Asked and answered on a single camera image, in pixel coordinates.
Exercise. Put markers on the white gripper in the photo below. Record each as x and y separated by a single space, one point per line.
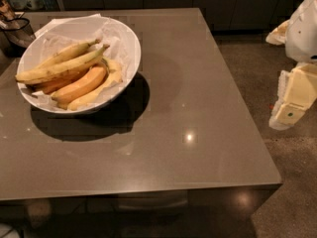
304 34

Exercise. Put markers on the long spotted yellow banana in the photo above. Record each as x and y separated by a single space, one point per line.
71 66

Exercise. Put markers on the white ceramic bowl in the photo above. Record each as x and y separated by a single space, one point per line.
124 48

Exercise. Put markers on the front yellow banana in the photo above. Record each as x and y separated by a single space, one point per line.
90 99

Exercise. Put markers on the orange ripe banana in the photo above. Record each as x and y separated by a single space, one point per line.
84 85

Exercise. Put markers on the top yellow banana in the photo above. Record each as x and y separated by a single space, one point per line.
68 53

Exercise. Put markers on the white paper bowl liner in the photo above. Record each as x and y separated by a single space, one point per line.
78 65

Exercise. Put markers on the small orange banana underneath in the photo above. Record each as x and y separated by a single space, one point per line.
51 86

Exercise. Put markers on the black wire basket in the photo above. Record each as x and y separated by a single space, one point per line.
19 35

